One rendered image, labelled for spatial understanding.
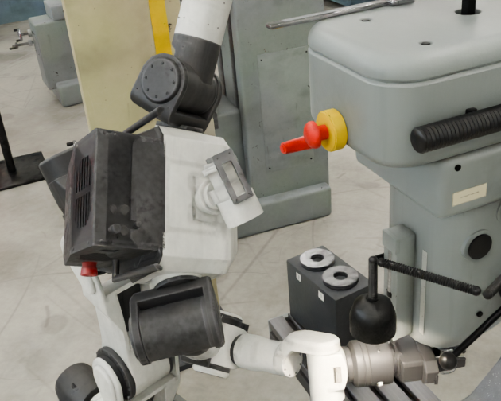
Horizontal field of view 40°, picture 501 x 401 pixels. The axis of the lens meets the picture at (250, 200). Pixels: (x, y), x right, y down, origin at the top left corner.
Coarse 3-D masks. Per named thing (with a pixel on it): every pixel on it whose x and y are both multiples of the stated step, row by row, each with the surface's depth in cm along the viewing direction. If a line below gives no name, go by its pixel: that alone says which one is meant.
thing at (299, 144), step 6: (294, 138) 110; (300, 138) 110; (282, 144) 110; (288, 144) 109; (294, 144) 110; (300, 144) 110; (306, 144) 110; (282, 150) 110; (288, 150) 109; (294, 150) 110; (300, 150) 111
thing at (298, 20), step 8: (376, 0) 108; (384, 0) 108; (392, 0) 107; (400, 0) 107; (408, 0) 107; (344, 8) 105; (352, 8) 105; (360, 8) 105; (368, 8) 106; (304, 16) 103; (312, 16) 103; (320, 16) 103; (328, 16) 104; (272, 24) 101; (280, 24) 101; (288, 24) 101; (296, 24) 102
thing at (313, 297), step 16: (304, 256) 183; (320, 256) 183; (336, 256) 184; (288, 272) 186; (304, 272) 179; (320, 272) 178; (336, 272) 175; (352, 272) 175; (304, 288) 180; (320, 288) 172; (336, 288) 171; (352, 288) 171; (304, 304) 183; (320, 304) 175; (336, 304) 168; (352, 304) 171; (304, 320) 186; (320, 320) 178; (336, 320) 171; (336, 336) 173
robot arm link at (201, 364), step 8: (224, 312) 144; (240, 320) 146; (208, 352) 131; (216, 352) 140; (184, 360) 140; (192, 360) 139; (200, 360) 139; (208, 360) 139; (200, 368) 142; (208, 368) 141; (216, 368) 141; (224, 368) 142; (224, 376) 143
